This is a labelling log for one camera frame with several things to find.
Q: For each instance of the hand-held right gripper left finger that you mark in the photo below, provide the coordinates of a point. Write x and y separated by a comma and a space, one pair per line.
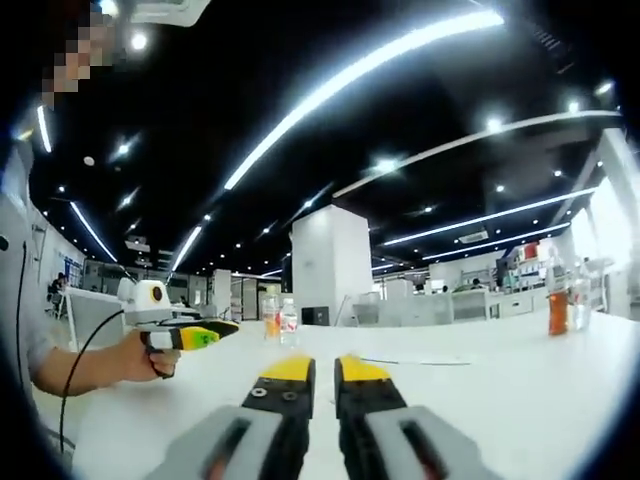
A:
280, 395

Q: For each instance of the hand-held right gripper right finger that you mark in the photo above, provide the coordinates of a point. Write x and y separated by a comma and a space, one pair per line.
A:
370, 395

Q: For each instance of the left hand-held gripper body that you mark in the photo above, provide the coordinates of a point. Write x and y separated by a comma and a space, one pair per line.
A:
142, 307

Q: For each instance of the person's left hand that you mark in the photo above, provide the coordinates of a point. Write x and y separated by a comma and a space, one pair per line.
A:
135, 357

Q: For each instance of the white office desk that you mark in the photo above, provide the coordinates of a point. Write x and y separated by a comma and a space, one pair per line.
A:
95, 310

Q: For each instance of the yellow cap orange drink bottle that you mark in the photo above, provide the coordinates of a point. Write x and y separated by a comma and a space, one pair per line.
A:
270, 320

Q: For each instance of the flat white sheet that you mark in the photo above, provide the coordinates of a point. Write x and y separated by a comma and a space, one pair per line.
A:
415, 361

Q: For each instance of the ceiling mounted grey box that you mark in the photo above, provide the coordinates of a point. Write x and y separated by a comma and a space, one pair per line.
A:
137, 243

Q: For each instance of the clear red label water bottle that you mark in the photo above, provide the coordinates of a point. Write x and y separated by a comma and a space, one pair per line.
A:
289, 325

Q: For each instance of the small dark cabinet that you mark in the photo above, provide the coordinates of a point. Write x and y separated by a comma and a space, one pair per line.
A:
315, 316

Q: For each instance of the thin ceiling light strip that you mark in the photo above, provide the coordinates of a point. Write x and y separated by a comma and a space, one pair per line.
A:
92, 231
490, 216

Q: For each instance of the row of white counter cabinets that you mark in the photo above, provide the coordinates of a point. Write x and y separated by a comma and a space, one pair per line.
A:
450, 310

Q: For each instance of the person in grey shirt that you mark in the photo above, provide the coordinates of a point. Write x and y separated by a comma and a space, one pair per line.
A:
20, 300

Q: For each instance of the white square pillar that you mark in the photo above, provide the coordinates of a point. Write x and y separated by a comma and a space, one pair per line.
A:
330, 265

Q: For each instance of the round white ceiling sensor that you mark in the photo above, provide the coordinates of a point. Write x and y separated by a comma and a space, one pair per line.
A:
89, 160

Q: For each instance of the small ceiling air conditioner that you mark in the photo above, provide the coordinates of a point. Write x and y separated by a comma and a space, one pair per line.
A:
472, 237

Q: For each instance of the storage shelves with red boxes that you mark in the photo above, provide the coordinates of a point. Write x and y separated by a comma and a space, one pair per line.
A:
525, 265

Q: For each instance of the dark orange drink bottle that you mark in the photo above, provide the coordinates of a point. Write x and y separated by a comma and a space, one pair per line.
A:
559, 312

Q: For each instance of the clear plastic bottle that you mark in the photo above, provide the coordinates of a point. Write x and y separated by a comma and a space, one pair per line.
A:
581, 305

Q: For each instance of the long bright ceiling light strip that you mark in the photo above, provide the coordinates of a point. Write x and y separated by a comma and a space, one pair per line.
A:
350, 75

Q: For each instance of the large white ceiling air conditioner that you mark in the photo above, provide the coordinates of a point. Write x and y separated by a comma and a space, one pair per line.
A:
167, 11

